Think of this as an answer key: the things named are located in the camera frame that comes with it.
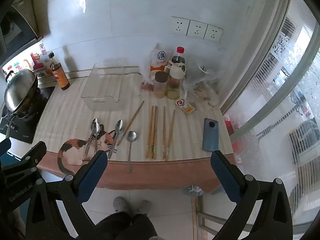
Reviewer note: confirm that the clear plastic container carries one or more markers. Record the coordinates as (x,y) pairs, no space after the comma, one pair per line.
(103,87)

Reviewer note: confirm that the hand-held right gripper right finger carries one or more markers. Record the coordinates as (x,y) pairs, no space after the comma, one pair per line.
(225,177)

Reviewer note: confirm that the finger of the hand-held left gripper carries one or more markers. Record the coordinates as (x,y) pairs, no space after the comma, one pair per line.
(36,152)
(5,145)

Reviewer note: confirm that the black gas stove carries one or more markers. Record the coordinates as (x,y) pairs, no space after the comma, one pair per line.
(25,127)

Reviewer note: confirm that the blue smartphone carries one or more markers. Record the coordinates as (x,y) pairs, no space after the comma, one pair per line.
(210,135)

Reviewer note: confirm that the brown soy sauce bottle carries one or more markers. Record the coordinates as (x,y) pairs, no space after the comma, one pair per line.
(59,76)

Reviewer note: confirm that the clear bottle with white lid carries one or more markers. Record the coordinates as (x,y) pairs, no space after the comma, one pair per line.
(173,85)

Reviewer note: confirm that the small orange seasoning packet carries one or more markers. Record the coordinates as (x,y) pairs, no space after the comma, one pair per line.
(185,105)

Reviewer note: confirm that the black wok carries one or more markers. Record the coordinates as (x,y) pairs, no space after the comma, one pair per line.
(31,100)

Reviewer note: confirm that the red object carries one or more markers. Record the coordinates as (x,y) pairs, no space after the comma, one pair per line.
(228,127)

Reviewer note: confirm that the grey slipper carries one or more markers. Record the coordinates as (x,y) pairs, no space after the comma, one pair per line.
(143,206)
(121,203)

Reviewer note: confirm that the person's dark trousers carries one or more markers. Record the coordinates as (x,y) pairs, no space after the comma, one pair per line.
(125,226)

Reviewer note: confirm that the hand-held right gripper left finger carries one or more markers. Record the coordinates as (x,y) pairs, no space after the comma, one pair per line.
(92,177)

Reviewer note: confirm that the white wall socket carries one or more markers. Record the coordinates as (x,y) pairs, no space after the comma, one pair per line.
(179,26)
(197,29)
(213,33)

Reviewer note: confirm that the striped cat print table mat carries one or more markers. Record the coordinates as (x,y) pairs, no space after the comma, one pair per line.
(72,102)

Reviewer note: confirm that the window frame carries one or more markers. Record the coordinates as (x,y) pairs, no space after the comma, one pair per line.
(250,80)

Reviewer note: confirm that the jar with brown lid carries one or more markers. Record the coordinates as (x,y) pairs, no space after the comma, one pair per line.
(160,85)

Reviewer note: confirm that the range hood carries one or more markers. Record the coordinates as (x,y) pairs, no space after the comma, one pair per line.
(17,30)

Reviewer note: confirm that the clear plastic bag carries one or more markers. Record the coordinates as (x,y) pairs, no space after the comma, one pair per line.
(207,80)
(145,72)

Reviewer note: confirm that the dark bottle with red cap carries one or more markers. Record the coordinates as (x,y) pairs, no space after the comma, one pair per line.
(179,55)

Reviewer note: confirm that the steel wok with lid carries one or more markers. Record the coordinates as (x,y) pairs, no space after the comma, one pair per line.
(21,90)

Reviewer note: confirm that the wooden chopstick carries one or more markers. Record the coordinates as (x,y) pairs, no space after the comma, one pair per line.
(150,130)
(170,132)
(131,122)
(155,130)

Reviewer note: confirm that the colourful wall stickers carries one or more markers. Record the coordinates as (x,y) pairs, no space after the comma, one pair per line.
(33,62)

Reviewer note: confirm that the white and orange salt bag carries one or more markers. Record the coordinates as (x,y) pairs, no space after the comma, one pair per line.
(160,60)

